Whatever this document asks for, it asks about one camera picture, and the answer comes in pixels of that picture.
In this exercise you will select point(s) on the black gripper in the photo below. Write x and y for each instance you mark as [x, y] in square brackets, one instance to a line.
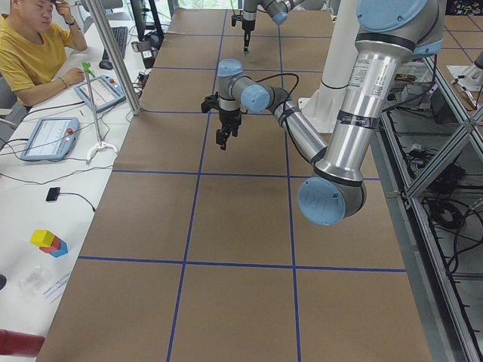
[247, 26]
[229, 118]

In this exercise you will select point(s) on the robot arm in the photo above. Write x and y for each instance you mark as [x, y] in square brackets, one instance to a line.
[389, 33]
[277, 11]

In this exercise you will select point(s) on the far teach pendant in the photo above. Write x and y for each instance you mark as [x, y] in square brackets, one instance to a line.
[105, 92]

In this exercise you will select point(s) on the teach pendant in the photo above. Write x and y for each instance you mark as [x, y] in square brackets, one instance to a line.
[105, 92]
[51, 140]

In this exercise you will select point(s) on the black keyboard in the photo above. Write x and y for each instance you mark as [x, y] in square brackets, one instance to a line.
[120, 35]

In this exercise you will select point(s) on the white stand with green clip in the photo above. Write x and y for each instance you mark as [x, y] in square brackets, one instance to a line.
[100, 144]

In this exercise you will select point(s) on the near teach pendant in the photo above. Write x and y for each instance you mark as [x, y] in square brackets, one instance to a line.
[51, 140]

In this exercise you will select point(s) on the small black box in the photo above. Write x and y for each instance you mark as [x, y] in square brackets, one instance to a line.
[53, 194]

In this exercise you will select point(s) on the person in yellow shirt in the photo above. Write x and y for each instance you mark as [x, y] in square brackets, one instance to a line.
[34, 39]

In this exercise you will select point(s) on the stacked coloured blocks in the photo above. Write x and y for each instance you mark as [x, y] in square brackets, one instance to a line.
[49, 243]

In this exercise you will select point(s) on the clear plastic bag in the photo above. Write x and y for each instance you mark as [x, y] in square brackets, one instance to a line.
[34, 281]

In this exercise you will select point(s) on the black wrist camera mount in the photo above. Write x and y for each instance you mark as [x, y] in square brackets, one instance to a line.
[210, 102]
[236, 18]

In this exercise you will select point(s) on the aluminium profile post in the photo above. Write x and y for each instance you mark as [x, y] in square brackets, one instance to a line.
[98, 14]

